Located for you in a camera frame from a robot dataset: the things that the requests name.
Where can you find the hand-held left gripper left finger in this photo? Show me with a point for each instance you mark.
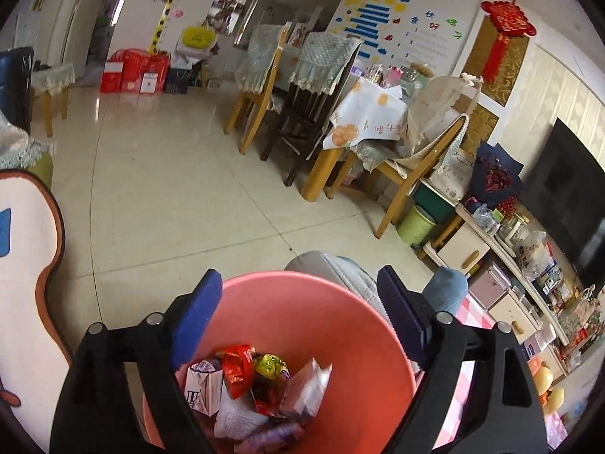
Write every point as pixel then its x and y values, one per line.
pixel 198 317

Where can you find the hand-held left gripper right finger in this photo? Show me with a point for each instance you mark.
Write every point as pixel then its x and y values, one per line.
pixel 401 317

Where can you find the red snack wrapper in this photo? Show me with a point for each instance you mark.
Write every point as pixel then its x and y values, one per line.
pixel 236 369

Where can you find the yellow green snack wrapper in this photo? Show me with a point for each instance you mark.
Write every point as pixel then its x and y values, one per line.
pixel 269 366

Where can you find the pink plastic bin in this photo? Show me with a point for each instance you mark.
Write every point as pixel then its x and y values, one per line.
pixel 307 321

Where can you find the crumpled white carton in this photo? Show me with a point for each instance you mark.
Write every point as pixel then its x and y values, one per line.
pixel 203 383

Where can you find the person's leg with blue sock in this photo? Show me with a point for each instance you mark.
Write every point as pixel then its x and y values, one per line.
pixel 331 269

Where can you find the light green waste bin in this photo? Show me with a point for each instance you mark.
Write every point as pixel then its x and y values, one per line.
pixel 416 227

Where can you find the pink storage box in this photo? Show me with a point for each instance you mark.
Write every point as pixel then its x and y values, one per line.
pixel 489 288

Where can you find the cream television cabinet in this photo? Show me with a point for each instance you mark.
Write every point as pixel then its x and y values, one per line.
pixel 461 246

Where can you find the dark green tub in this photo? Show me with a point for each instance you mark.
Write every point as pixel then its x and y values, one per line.
pixel 432 198

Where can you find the red orange apple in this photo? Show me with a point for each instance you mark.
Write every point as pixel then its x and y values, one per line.
pixel 533 365

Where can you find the purple snack wrapper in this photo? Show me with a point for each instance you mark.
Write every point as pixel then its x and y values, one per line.
pixel 274 435

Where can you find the clear plastic bag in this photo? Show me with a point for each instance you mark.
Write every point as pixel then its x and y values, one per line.
pixel 531 255

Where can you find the white printed sack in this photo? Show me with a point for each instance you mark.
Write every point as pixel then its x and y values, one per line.
pixel 453 170

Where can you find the dark blue flower bouquet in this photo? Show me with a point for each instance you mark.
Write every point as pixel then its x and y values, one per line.
pixel 496 175

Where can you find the cream cartoon floor mat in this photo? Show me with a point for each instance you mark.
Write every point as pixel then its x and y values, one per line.
pixel 28 269

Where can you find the black television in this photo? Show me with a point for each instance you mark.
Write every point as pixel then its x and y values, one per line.
pixel 567 198

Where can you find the wooden chair cream cover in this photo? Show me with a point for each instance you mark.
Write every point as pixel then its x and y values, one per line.
pixel 435 104

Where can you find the dark box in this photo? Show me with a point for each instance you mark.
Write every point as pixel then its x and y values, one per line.
pixel 178 81

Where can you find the wooden chair lace cover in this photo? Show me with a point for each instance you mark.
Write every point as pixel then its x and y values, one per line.
pixel 260 52

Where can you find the dark wooden chair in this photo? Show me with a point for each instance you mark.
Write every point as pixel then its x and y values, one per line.
pixel 321 56

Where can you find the yellow plastic bag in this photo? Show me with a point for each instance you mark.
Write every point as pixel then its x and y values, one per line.
pixel 198 37

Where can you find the stool with lace cover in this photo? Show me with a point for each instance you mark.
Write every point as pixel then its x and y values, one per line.
pixel 52 78

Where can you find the black chair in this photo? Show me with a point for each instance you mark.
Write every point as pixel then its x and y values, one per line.
pixel 16 85

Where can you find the yellow height ruler sticker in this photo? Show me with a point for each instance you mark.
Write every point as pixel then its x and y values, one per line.
pixel 170 0

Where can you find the white refrigerator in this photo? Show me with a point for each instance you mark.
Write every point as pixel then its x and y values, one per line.
pixel 71 19

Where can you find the wall sticker chart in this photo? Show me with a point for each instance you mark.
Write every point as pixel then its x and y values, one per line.
pixel 378 19

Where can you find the red knot wall ornament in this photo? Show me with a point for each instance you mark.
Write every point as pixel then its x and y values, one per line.
pixel 508 19

